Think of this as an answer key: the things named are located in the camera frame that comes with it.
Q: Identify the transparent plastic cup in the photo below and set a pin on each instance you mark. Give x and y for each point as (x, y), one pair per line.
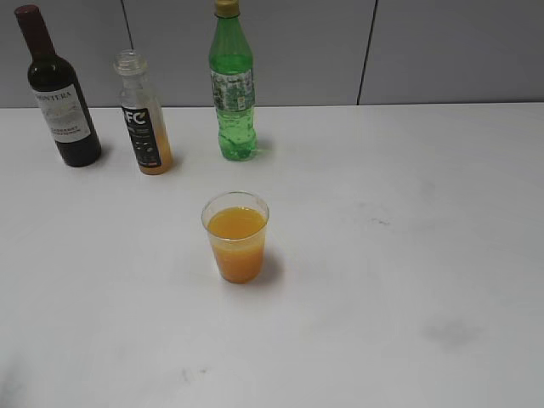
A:
(236, 223)

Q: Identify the NFC orange juice bottle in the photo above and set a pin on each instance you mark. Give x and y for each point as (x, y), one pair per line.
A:
(142, 114)

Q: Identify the green plastic soda bottle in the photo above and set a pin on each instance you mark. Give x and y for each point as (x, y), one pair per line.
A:
(231, 65)

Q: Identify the dark red wine bottle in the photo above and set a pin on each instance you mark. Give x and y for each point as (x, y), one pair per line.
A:
(58, 93)

